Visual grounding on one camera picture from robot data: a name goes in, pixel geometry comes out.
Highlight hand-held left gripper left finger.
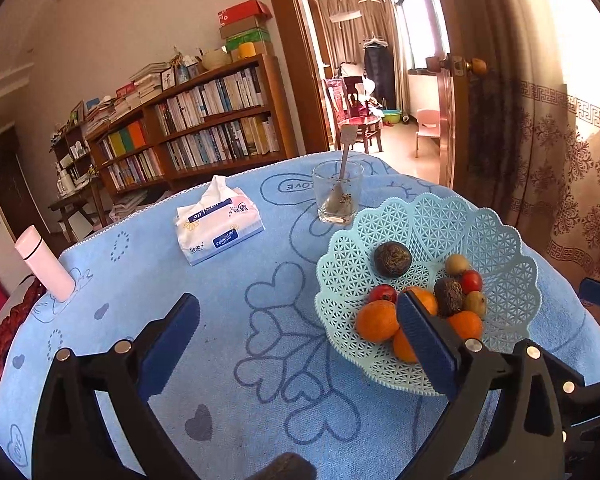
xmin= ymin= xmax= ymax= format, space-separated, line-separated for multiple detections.
xmin=30 ymin=292 xmax=201 ymax=480

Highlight dark passion fruit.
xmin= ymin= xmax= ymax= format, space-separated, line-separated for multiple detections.
xmin=434 ymin=277 xmax=465 ymax=317
xmin=373 ymin=241 xmax=412 ymax=278

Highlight pink small chair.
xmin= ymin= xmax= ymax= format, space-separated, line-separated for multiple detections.
xmin=415 ymin=108 xmax=446 ymax=157

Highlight dark wooden shelf unit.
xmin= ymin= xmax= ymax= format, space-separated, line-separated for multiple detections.
xmin=50 ymin=125 xmax=106 ymax=241

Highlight red padded jacket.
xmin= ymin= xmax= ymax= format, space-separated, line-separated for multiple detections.
xmin=0 ymin=280 xmax=46 ymax=381

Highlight clear drinking glass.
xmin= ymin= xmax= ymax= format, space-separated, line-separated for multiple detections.
xmin=312 ymin=161 xmax=365 ymax=225

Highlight brown door with knobs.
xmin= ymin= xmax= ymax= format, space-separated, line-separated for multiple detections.
xmin=425 ymin=0 xmax=488 ymax=191

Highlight light blue plastic basket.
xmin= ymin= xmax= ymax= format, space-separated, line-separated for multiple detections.
xmin=314 ymin=192 xmax=542 ymax=397

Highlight red wooden chair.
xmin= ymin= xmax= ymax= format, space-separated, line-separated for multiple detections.
xmin=322 ymin=76 xmax=383 ymax=153

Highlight wooden bookshelf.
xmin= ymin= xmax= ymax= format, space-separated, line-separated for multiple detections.
xmin=86 ymin=54 xmax=298 ymax=198

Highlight black hanging garment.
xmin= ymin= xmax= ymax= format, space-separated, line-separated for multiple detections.
xmin=364 ymin=42 xmax=397 ymax=106

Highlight brown cardboard box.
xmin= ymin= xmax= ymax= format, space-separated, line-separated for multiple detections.
xmin=219 ymin=15 xmax=271 ymax=40

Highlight patterned curtain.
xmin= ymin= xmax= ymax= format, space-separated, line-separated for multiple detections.
xmin=455 ymin=0 xmax=600 ymax=311

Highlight pink thermos bottle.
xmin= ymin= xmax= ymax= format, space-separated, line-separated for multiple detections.
xmin=14 ymin=225 xmax=76 ymax=303

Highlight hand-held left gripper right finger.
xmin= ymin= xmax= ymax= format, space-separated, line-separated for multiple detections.
xmin=396 ymin=290 xmax=565 ymax=480

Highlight rows of shelved books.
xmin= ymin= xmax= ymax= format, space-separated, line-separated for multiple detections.
xmin=97 ymin=67 xmax=281 ymax=188

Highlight green cardboard box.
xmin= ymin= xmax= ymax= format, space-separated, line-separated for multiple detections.
xmin=225 ymin=27 xmax=272 ymax=51

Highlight red cardboard box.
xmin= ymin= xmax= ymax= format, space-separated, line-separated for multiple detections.
xmin=217 ymin=0 xmax=273 ymax=26

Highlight stack of books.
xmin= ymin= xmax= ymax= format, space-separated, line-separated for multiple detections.
xmin=82 ymin=62 xmax=171 ymax=126

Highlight red tomato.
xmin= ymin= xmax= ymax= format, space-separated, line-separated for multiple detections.
xmin=459 ymin=270 xmax=483 ymax=295
xmin=368 ymin=284 xmax=398 ymax=305

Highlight white tissue pack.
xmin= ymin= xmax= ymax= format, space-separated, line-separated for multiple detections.
xmin=174 ymin=175 xmax=266 ymax=267

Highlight blue towel tablecloth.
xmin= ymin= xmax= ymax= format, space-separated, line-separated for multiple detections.
xmin=0 ymin=151 xmax=600 ymax=480

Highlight dark wooden door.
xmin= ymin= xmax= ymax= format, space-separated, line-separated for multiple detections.
xmin=0 ymin=125 xmax=46 ymax=241

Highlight woven bowl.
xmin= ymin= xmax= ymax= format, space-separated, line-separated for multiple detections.
xmin=200 ymin=47 xmax=233 ymax=72

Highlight window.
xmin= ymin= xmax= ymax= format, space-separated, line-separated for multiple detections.
xmin=390 ymin=0 xmax=448 ymax=71

